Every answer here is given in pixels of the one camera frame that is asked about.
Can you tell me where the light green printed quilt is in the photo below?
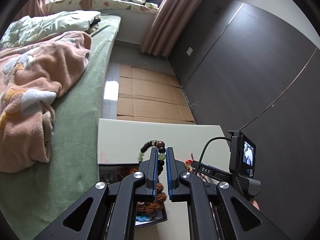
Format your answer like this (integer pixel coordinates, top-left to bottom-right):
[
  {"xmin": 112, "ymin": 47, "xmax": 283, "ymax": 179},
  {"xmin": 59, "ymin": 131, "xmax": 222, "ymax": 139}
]
[{"xmin": 0, "ymin": 10, "xmax": 102, "ymax": 51}]

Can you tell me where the dark grey wardrobe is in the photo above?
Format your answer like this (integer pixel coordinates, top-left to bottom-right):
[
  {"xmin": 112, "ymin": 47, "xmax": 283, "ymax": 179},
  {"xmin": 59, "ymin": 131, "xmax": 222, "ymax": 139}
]
[{"xmin": 167, "ymin": 0, "xmax": 320, "ymax": 240}]

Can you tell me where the pink curtain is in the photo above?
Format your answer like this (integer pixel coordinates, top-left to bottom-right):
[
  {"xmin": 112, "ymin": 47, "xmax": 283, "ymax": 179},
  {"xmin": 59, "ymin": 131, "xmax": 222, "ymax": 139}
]
[
  {"xmin": 14, "ymin": 0, "xmax": 51, "ymax": 26},
  {"xmin": 139, "ymin": 0, "xmax": 208, "ymax": 58}
]

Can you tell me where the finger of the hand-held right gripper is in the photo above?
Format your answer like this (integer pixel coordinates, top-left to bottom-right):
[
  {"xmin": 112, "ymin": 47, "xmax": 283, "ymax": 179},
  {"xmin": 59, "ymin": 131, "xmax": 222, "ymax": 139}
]
[{"xmin": 191, "ymin": 161, "xmax": 237, "ymax": 183}]

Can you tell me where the printed window seat cushion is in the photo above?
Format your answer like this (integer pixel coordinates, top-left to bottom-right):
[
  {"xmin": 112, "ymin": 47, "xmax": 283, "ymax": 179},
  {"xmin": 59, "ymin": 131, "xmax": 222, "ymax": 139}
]
[{"xmin": 46, "ymin": 0, "xmax": 161, "ymax": 15}]

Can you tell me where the brown seed bead bracelet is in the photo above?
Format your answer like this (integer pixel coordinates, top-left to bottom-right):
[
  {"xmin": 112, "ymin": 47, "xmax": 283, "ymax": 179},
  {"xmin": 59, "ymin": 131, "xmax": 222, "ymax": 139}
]
[{"xmin": 136, "ymin": 182, "xmax": 167, "ymax": 214}]

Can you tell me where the flattened cardboard sheet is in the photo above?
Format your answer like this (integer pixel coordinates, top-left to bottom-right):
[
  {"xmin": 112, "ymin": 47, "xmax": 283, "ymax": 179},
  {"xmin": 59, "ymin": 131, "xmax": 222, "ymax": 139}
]
[{"xmin": 116, "ymin": 63, "xmax": 196, "ymax": 125}]

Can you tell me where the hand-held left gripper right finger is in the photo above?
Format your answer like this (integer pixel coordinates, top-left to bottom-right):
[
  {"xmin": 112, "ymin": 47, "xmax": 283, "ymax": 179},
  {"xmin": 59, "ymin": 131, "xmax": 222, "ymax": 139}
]
[{"xmin": 166, "ymin": 147, "xmax": 292, "ymax": 240}]

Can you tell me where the black jewelry box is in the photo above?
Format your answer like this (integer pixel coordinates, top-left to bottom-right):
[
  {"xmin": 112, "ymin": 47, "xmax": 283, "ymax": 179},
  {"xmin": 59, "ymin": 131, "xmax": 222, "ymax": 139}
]
[{"xmin": 99, "ymin": 163, "xmax": 167, "ymax": 228}]

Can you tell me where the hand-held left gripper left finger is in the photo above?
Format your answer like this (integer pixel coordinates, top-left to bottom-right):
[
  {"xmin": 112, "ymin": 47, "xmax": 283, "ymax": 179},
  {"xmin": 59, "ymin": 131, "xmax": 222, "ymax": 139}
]
[{"xmin": 32, "ymin": 147, "xmax": 159, "ymax": 240}]

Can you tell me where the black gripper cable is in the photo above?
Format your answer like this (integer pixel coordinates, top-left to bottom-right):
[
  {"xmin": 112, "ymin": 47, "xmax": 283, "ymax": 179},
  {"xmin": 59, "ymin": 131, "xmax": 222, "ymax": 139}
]
[{"xmin": 198, "ymin": 137, "xmax": 232, "ymax": 165}]

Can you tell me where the dark and green bead bracelet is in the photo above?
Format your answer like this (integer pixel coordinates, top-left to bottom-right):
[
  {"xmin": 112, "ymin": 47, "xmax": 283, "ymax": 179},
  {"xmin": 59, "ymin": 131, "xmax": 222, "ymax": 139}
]
[{"xmin": 137, "ymin": 140, "xmax": 167, "ymax": 177}]

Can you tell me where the bed with green sheet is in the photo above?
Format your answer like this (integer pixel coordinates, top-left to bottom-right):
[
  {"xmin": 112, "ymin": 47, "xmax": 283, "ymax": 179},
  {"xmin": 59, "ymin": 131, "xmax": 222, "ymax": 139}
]
[{"xmin": 0, "ymin": 15, "xmax": 122, "ymax": 233}]

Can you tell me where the red string charm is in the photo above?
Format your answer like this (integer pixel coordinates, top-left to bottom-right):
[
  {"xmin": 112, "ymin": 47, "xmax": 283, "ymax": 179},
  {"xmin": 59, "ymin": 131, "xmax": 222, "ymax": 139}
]
[{"xmin": 185, "ymin": 152, "xmax": 200, "ymax": 176}]

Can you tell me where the pink fleece blanket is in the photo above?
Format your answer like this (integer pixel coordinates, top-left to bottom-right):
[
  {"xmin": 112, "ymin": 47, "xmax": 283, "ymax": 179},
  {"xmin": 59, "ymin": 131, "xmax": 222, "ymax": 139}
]
[{"xmin": 0, "ymin": 31, "xmax": 92, "ymax": 173}]

